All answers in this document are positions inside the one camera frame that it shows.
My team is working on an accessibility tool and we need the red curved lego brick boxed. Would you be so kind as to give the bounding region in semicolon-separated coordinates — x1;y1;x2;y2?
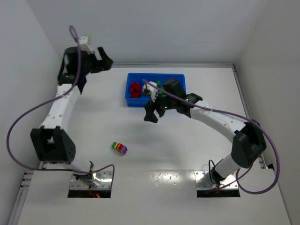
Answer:
130;82;142;98

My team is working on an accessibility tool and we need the small rainbow lego stack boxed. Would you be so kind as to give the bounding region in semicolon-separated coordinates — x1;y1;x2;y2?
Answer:
112;142;128;155

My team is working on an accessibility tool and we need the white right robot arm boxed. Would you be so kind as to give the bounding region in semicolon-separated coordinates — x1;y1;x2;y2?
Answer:
143;78;266;185

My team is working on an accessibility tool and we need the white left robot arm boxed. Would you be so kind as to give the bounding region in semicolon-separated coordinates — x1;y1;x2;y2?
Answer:
30;47;113;188

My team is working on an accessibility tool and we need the blue divided plastic tray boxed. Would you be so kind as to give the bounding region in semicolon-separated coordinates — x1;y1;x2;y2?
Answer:
125;73;186;107

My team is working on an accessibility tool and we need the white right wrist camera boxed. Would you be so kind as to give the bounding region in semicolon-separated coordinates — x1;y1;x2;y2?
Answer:
142;82;158;102

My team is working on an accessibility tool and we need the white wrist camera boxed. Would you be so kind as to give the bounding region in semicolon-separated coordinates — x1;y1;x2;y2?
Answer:
142;82;158;102
78;36;94;54

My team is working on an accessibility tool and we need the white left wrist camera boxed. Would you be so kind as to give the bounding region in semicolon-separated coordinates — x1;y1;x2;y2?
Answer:
78;36;94;54

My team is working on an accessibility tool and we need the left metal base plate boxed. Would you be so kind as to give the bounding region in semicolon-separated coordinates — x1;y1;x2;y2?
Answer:
69;171;112;190

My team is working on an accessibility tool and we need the metal base plate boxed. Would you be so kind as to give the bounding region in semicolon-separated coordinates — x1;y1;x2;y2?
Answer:
194;171;239;191
69;171;112;190

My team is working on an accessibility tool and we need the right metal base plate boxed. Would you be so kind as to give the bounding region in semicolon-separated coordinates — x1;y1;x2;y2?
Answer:
194;171;239;191

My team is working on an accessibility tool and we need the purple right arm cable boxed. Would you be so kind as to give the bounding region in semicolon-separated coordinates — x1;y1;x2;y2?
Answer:
142;79;281;195

